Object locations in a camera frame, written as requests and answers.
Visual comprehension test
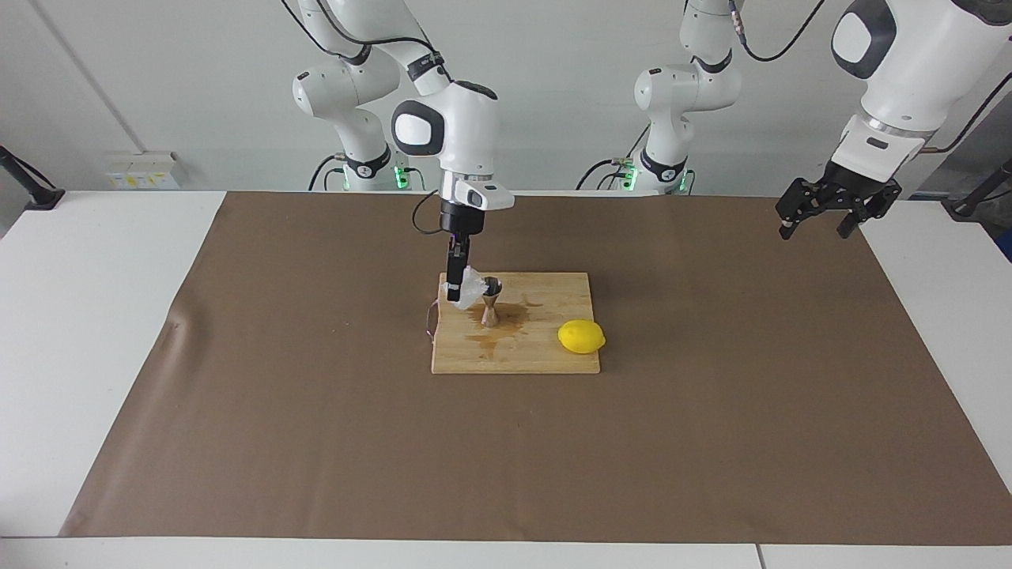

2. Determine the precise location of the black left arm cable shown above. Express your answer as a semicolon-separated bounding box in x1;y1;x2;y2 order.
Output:
727;0;1012;155

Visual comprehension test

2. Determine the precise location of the yellow lemon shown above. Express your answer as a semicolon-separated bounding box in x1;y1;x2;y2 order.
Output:
557;319;607;355

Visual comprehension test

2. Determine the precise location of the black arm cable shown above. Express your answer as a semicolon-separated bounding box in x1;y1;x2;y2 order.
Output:
727;0;1012;155
281;0;455;236

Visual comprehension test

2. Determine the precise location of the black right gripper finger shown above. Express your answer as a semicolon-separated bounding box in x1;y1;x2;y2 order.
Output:
445;236;473;303

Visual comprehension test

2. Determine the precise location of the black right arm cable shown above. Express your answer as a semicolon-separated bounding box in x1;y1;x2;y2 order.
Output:
281;0;455;236

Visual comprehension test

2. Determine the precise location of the wooden cutting board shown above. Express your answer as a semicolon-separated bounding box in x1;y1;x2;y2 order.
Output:
425;272;601;375

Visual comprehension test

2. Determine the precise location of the white wall power outlet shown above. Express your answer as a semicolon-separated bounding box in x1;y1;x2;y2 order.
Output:
105;152;189;190

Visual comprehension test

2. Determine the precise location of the brown paper table mat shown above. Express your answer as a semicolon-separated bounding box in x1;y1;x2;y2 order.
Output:
59;192;1012;546

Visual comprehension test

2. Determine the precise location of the black stand clamp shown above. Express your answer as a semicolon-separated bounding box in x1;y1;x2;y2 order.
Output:
945;158;1012;220
0;145;66;211

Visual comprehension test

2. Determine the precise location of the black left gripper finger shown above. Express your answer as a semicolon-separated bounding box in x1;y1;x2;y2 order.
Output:
775;178;827;240
838;198;898;239

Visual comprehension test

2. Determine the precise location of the black base cable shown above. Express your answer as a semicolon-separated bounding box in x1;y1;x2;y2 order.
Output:
308;153;349;193
576;119;651;191

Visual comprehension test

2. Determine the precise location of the steel double jigger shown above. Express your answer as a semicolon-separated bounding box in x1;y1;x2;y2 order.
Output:
478;277;504;327

